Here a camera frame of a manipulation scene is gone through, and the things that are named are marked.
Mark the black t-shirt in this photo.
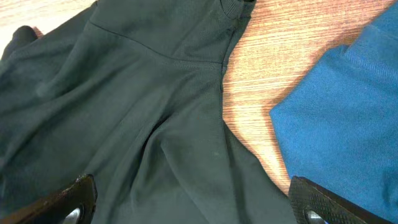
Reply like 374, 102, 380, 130
1, 0, 295, 224

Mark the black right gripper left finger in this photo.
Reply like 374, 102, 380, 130
1, 174, 98, 224

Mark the blue t-shirt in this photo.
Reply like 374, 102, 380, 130
270, 4, 397, 223

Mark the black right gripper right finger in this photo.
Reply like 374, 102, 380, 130
289, 176, 392, 224

